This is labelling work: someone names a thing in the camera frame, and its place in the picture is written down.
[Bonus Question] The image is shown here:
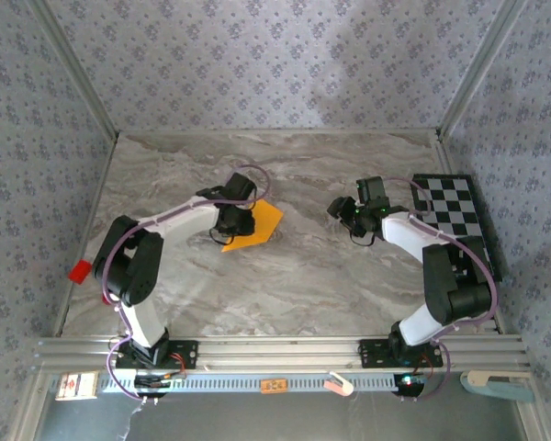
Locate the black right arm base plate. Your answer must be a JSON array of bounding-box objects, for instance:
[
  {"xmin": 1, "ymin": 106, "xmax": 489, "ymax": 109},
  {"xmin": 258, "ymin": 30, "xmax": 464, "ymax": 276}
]
[{"xmin": 358, "ymin": 338, "xmax": 444, "ymax": 370}]

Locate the small box with red print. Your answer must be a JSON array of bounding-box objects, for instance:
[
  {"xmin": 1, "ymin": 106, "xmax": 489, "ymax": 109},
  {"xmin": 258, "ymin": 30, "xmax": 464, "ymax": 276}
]
[{"xmin": 54, "ymin": 371, "xmax": 98, "ymax": 401}]

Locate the pink and white clip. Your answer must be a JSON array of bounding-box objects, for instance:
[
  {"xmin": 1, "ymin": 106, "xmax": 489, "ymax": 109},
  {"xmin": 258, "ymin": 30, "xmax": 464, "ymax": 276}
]
[{"xmin": 323, "ymin": 370, "xmax": 354, "ymax": 397}]

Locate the teal and beige tool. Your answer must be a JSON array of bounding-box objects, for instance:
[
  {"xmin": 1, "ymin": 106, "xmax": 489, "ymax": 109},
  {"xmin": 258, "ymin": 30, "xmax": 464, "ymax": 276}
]
[{"xmin": 459, "ymin": 370, "xmax": 536, "ymax": 404}]

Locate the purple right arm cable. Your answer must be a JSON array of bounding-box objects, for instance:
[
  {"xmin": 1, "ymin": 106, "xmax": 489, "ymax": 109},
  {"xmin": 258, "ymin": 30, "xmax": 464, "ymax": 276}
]
[{"xmin": 385, "ymin": 176, "xmax": 500, "ymax": 401}]

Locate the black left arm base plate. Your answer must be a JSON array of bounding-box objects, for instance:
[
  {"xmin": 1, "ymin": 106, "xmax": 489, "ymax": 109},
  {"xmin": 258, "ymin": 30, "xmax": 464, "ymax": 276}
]
[{"xmin": 114, "ymin": 338, "xmax": 199, "ymax": 371}]

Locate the black right gripper cable loop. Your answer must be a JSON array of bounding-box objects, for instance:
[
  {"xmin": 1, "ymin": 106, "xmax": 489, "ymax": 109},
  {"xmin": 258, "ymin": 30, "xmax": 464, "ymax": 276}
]
[{"xmin": 348, "ymin": 227, "xmax": 377, "ymax": 247}]

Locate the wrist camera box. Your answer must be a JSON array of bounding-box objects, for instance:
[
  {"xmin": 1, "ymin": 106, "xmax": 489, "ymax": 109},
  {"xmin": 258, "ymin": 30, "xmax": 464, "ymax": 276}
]
[
  {"xmin": 197, "ymin": 173, "xmax": 258, "ymax": 206},
  {"xmin": 355, "ymin": 176, "xmax": 391, "ymax": 211}
]

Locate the aluminium frame post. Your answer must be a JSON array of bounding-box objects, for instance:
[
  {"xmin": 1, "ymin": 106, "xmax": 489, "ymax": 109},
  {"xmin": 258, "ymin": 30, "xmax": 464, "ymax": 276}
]
[
  {"xmin": 435, "ymin": 0, "xmax": 529, "ymax": 139},
  {"xmin": 27, "ymin": 0, "xmax": 120, "ymax": 139}
]

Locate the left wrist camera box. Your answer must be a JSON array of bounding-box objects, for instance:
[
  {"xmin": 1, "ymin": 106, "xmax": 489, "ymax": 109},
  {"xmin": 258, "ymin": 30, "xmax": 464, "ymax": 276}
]
[{"xmin": 197, "ymin": 173, "xmax": 258, "ymax": 206}]

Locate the long grey slotted cable duct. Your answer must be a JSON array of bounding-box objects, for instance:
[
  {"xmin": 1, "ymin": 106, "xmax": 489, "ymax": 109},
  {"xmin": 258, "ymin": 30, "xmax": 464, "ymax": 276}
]
[{"xmin": 50, "ymin": 371, "xmax": 426, "ymax": 396}]

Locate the long aluminium mounting rail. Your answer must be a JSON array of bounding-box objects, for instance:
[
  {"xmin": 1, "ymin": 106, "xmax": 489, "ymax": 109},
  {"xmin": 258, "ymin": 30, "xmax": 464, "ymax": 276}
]
[{"xmin": 32, "ymin": 334, "xmax": 532, "ymax": 372}]

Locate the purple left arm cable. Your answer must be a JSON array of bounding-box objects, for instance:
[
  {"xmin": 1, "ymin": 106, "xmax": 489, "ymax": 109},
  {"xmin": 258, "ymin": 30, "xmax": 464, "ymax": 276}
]
[{"xmin": 101, "ymin": 164, "xmax": 272, "ymax": 401}]

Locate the black and grey checkerboard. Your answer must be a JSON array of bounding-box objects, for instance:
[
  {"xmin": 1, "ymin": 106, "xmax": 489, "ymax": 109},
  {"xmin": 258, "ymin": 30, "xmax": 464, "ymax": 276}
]
[{"xmin": 410, "ymin": 173, "xmax": 504, "ymax": 282}]

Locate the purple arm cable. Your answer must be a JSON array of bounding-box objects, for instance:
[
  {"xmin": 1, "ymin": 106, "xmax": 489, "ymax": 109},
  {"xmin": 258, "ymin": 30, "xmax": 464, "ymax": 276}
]
[
  {"xmin": 385, "ymin": 176, "xmax": 500, "ymax": 401},
  {"xmin": 101, "ymin": 164, "xmax": 272, "ymax": 401}
]

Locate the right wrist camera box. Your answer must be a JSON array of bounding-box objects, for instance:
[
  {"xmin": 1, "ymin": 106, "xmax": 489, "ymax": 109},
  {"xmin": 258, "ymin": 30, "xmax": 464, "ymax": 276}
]
[{"xmin": 355, "ymin": 176, "xmax": 391, "ymax": 211}]

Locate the small red block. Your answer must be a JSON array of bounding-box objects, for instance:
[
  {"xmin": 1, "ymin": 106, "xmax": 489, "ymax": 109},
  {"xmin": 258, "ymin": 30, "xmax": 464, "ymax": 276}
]
[{"xmin": 68, "ymin": 259, "xmax": 93, "ymax": 284}]

